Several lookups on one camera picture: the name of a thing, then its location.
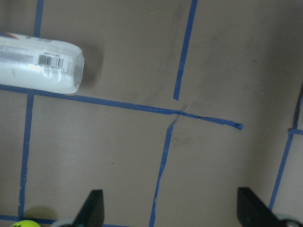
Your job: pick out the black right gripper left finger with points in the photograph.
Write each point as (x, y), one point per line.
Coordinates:
(91, 213)

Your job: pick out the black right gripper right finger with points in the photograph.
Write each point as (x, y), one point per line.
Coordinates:
(252, 212)

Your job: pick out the clear tennis ball can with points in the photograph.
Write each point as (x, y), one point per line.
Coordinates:
(41, 64)

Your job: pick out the tennis ball lower right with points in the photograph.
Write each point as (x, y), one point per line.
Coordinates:
(25, 223)

